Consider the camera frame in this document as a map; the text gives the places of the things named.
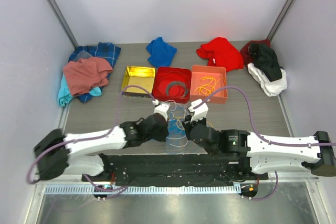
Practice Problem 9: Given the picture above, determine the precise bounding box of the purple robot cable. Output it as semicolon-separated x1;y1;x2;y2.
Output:
194;85;336;147
26;84;158;200

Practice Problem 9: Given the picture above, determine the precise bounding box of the white cable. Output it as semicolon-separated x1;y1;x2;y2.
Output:
164;100;191;148

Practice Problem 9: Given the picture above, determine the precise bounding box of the right corner aluminium post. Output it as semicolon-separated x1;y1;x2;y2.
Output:
267;0;296;41

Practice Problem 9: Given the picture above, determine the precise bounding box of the left corner aluminium post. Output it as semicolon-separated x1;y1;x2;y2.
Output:
46;0;79;48

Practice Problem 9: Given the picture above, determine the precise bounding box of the white slotted cable duct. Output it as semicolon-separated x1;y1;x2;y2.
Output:
44;184;241;196

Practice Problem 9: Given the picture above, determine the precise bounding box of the blue cable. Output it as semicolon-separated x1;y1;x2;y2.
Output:
165;105;200;154

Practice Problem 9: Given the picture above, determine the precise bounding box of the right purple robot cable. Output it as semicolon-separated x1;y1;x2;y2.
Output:
194;85;336;147

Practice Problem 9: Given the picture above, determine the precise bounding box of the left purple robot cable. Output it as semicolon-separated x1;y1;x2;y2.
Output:
26;84;158;200

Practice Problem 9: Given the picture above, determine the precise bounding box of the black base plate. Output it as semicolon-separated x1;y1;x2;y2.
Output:
82;154;268;187

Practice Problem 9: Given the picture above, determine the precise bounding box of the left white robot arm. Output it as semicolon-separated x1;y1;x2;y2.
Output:
32;113;169;182

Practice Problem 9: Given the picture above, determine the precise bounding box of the corner aluminium post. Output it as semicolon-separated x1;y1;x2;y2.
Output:
46;0;79;48
267;0;296;41

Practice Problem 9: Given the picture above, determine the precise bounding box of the blue plaid cloth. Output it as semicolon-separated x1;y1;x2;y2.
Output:
68;42;121;89

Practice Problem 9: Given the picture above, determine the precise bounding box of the red square box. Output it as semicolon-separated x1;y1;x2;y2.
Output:
152;67;192;104

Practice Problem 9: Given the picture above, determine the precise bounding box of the salmon pink square box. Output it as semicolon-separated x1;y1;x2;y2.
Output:
190;65;227;102

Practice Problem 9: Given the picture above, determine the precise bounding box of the grey tape ring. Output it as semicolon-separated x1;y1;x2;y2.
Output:
164;81;190;98

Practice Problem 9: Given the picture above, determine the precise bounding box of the dark red cloth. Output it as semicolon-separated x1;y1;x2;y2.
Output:
240;39;271;67

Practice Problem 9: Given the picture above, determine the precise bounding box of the gold metal tin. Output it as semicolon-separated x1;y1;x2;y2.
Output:
121;66;156;98

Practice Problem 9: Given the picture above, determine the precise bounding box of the black cloth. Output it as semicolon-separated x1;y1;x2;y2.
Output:
248;43;282;82

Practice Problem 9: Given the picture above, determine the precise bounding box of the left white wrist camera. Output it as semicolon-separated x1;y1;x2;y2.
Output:
152;99;170;121

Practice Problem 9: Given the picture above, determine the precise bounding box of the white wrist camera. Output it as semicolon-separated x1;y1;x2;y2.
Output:
185;99;208;122
152;99;170;121

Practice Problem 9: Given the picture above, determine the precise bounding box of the light blue cloth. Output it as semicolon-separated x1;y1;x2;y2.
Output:
57;74;102;107

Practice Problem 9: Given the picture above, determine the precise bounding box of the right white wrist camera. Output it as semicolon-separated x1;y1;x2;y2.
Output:
185;99;208;122

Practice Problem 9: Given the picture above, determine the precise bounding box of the salmon pink cloth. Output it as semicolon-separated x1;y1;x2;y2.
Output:
63;57;113;97

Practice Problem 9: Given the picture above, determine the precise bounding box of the white cloth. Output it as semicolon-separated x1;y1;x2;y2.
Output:
247;63;288;97

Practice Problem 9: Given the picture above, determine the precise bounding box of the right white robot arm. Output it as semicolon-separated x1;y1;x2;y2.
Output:
182;115;335;179

